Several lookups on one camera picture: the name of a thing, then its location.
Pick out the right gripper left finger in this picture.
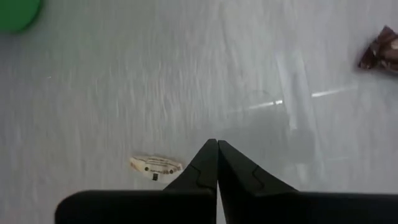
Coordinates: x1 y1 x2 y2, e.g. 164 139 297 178
55 138 218 224

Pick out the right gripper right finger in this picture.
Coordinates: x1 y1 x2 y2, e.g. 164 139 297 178
218 139 398 224

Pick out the white candy bar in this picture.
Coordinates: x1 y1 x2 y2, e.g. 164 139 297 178
129 154 184 184

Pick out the brown candy bar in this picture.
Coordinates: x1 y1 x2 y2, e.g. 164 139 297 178
356 25 398 75

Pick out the green plastic bucket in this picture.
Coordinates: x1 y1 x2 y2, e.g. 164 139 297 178
0 0 44 34

